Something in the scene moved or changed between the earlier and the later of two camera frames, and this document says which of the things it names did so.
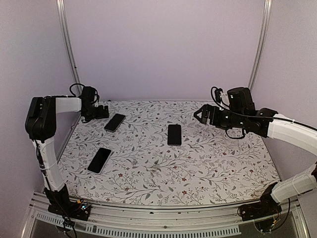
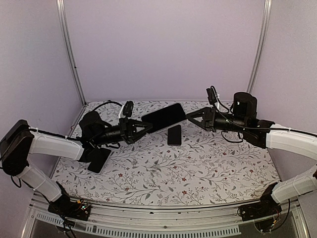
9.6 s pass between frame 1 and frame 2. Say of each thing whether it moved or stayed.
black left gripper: moved
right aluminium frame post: stayed
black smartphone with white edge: stayed
